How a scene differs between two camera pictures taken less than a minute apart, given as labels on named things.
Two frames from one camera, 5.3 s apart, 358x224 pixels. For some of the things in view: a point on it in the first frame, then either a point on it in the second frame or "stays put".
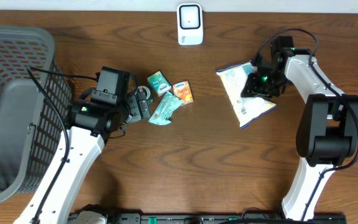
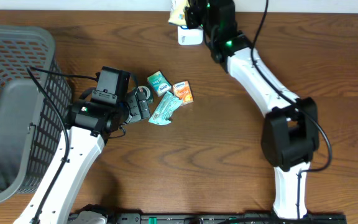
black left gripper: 138,102 stays put
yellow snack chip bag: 247,109 → 177,15
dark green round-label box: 148,89 stays put
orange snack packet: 183,90 stays put
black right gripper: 255,91 → 188,11
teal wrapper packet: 166,106 stays put
